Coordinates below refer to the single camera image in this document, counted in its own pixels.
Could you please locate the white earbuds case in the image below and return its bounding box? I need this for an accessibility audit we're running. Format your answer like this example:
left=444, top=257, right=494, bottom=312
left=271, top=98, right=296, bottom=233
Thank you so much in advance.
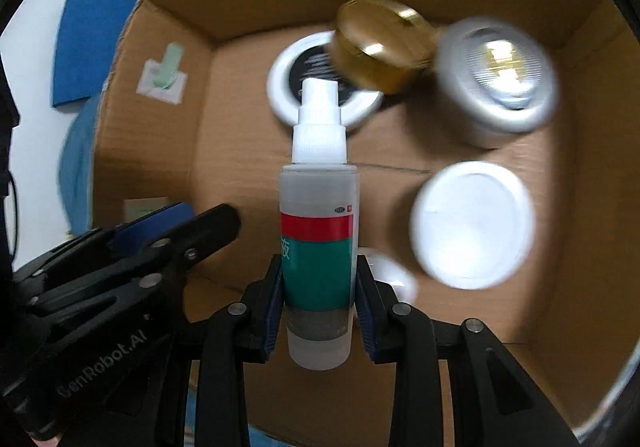
left=358, top=248, right=419, bottom=305

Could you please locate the white green spray bottle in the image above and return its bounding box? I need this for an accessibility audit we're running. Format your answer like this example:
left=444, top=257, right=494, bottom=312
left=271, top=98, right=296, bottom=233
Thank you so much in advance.
left=279, top=79, right=359, bottom=371

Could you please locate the white lidded round tin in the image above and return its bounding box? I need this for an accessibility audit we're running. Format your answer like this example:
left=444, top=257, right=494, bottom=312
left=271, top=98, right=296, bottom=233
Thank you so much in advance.
left=409, top=161, right=536, bottom=290

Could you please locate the blue foam mat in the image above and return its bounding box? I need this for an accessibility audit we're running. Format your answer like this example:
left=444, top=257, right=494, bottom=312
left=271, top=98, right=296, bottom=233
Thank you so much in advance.
left=51, top=0, right=138, bottom=108

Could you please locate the black and white round tin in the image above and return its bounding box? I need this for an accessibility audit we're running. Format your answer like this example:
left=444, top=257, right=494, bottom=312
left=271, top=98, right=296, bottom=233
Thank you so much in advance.
left=266, top=30, right=385, bottom=132

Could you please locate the open cardboard box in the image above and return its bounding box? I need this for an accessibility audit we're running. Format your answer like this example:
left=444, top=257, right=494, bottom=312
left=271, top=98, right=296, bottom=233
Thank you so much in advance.
left=93, top=0, right=639, bottom=432

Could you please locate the gold round tin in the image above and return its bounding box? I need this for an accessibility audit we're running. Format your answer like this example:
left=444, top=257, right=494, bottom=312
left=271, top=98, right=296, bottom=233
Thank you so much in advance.
left=326, top=0, right=439, bottom=95

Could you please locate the silver round tin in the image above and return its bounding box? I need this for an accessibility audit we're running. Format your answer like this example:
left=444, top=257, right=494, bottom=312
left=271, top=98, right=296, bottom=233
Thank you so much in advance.
left=434, top=17, right=559, bottom=149

